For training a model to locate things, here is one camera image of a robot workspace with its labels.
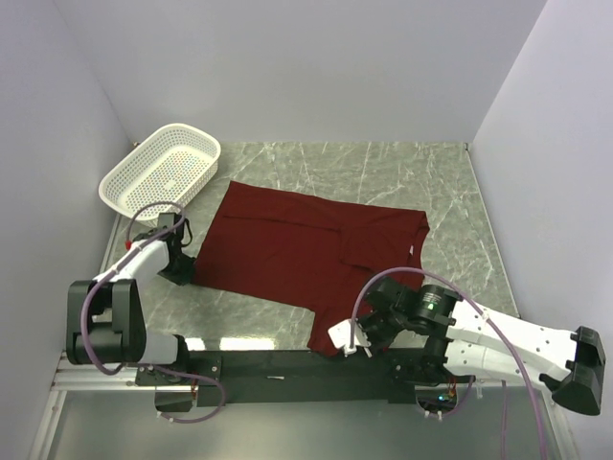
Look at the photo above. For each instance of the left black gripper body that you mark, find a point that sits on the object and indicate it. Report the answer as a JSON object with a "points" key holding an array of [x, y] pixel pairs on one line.
{"points": [[179, 269]]}

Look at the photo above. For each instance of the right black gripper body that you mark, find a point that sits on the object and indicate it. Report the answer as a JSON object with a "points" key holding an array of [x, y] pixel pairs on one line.
{"points": [[381, 327]]}

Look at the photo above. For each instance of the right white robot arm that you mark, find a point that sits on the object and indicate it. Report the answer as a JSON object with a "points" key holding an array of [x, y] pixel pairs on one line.
{"points": [[469, 340]]}

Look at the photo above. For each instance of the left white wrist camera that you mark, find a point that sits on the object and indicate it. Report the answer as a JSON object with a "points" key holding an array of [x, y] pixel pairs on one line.
{"points": [[135, 246]]}

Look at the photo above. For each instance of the dark red t shirt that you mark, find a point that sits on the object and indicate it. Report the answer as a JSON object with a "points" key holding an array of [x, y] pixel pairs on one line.
{"points": [[305, 251]]}

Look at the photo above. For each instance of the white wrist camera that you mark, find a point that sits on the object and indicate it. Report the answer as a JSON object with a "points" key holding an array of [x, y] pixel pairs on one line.
{"points": [[135, 246], [349, 340]]}

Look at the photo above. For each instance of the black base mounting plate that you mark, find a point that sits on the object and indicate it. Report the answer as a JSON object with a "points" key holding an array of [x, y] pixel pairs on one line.
{"points": [[296, 376]]}

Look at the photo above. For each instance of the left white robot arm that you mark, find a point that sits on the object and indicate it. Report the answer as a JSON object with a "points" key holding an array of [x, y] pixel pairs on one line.
{"points": [[105, 321]]}

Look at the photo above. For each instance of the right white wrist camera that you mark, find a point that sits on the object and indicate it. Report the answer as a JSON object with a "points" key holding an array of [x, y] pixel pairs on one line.
{"points": [[349, 340]]}

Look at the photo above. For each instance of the white perforated plastic basket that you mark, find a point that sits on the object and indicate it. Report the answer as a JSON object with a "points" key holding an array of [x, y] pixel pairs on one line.
{"points": [[173, 164]]}

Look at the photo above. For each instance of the aluminium extrusion rail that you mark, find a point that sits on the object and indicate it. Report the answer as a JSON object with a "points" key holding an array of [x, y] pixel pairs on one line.
{"points": [[69, 377]]}

